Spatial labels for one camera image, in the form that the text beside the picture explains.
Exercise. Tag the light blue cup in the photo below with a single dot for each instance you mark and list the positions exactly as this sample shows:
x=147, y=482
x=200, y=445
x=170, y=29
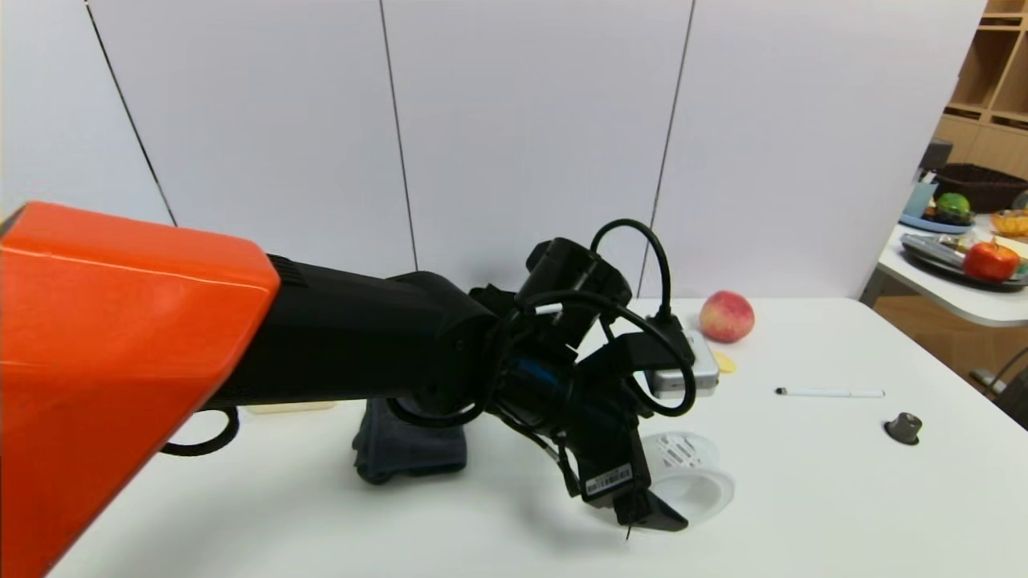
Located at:
x=919, y=199

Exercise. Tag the dark woven basket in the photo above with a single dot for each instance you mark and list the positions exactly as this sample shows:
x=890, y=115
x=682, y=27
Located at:
x=978, y=186

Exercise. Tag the white side table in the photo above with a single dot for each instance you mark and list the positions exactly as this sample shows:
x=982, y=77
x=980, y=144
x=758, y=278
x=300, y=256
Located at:
x=956, y=301

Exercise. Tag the wooden shelf unit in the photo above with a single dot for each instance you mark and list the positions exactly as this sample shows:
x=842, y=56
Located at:
x=992, y=80

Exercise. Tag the dark chair frame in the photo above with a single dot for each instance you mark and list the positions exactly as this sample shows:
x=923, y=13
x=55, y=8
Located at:
x=1008, y=385

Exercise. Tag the red tomato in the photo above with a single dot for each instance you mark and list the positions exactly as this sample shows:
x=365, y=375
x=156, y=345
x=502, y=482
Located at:
x=989, y=262

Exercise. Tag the dark oval tray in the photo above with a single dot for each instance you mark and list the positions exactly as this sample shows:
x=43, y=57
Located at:
x=932, y=253

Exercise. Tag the red yellow peach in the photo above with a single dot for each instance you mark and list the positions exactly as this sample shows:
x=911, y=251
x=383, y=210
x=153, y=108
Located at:
x=727, y=317

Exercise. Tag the green round fruit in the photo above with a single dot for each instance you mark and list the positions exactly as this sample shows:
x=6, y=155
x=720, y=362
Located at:
x=953, y=205

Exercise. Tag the small dark grey knob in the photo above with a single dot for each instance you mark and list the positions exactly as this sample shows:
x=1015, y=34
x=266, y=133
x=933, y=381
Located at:
x=904, y=428

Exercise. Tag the blue plate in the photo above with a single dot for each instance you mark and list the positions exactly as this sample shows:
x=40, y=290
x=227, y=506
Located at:
x=923, y=224

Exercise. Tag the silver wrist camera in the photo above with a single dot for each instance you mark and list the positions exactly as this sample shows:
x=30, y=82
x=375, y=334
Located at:
x=683, y=373

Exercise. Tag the cream plastic storage box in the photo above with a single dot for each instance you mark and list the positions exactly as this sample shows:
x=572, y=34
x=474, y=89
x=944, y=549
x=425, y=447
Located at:
x=289, y=406

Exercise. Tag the black office chair back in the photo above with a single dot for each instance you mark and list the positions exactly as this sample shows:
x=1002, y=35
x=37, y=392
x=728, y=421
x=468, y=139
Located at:
x=936, y=154

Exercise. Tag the white round plastic strainer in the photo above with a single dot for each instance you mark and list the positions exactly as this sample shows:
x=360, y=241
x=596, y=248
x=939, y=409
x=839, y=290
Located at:
x=699, y=478

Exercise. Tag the orange and black left arm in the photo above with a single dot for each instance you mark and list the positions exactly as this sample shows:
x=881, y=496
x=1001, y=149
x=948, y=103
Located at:
x=120, y=337

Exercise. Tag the white marker pen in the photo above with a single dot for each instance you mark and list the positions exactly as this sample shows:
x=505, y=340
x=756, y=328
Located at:
x=827, y=393

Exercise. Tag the orange yellow bowl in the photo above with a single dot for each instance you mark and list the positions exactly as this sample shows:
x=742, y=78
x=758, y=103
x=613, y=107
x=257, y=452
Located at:
x=1010, y=222

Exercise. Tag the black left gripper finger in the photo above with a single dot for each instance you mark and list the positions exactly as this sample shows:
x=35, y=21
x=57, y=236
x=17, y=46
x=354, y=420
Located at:
x=654, y=514

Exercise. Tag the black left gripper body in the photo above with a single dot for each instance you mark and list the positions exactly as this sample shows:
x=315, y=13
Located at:
x=608, y=474

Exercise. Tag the dark grey folded towel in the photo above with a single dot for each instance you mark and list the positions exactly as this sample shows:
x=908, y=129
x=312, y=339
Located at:
x=409, y=449

